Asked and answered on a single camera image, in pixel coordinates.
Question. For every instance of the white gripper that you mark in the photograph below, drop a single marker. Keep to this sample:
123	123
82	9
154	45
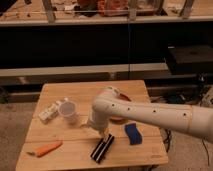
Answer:
98	122

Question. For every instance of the black white striped eraser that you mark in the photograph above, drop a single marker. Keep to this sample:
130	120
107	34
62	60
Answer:
100	150

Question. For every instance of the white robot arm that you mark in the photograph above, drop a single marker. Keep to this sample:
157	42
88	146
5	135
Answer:
191	120

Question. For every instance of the orange round plate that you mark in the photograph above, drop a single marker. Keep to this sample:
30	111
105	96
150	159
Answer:
120	120

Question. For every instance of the clear plastic cup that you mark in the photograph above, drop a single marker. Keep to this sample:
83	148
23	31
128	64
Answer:
67	110

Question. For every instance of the blue sponge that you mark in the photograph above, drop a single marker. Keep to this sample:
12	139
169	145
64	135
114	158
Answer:
133	134

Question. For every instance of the white small box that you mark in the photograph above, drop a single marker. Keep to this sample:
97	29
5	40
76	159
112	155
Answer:
51	111

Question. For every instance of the orange carrot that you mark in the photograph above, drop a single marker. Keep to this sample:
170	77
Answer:
43	150

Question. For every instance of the black box on shelf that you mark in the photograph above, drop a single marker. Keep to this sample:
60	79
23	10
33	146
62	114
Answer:
196	59

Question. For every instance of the long wooden shelf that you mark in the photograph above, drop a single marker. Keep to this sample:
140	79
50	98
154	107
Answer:
102	12

